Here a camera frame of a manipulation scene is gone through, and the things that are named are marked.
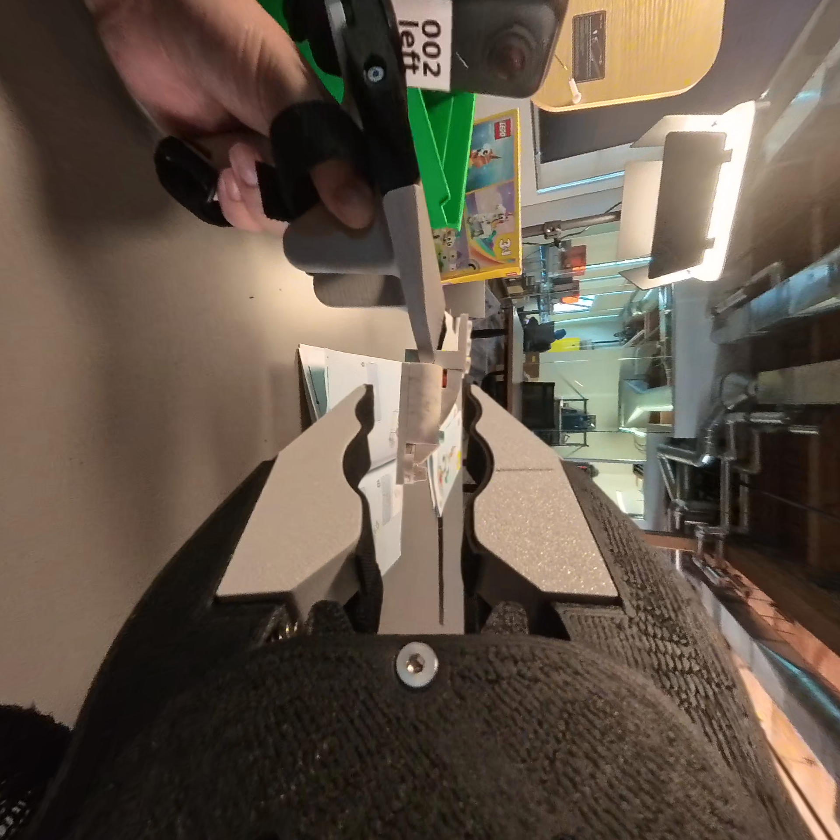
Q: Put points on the pale blue instruction booklet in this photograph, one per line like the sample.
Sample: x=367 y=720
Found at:
x=328 y=380

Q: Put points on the wooden stick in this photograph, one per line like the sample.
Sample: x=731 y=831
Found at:
x=442 y=571

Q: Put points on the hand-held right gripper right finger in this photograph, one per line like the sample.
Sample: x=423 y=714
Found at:
x=544 y=531

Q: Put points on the green plastic bin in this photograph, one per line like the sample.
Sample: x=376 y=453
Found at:
x=439 y=164

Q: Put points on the panel light on stand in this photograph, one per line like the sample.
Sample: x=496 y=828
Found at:
x=689 y=197

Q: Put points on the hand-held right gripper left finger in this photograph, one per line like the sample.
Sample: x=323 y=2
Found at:
x=295 y=525

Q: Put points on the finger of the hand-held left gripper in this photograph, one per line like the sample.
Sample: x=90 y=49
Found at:
x=417 y=262

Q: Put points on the silver ventilation duct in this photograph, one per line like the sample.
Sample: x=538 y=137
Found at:
x=774 y=302

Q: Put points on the white toy brick assembly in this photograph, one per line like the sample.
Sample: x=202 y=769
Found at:
x=420 y=407

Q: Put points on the yellow toy set box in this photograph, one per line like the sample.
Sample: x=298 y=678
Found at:
x=492 y=197

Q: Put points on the person's left hand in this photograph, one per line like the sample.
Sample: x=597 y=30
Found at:
x=210 y=65

